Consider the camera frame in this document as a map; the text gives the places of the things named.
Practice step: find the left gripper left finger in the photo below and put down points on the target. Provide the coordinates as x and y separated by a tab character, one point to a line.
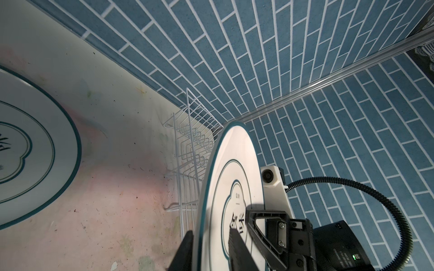
182	260

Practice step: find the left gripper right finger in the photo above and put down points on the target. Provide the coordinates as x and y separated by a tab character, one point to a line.
240	258

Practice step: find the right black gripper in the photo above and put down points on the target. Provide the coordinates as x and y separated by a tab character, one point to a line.
286	244

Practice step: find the white curved plate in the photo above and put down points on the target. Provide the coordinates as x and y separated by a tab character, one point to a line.
232	184

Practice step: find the small white round plate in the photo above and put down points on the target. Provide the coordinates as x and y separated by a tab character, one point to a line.
40	148

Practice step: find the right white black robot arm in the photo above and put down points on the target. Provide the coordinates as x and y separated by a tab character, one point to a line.
336	246

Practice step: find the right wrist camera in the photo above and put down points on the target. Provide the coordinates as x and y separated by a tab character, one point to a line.
274	190

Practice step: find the white wire dish rack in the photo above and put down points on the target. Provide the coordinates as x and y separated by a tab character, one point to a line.
195	130

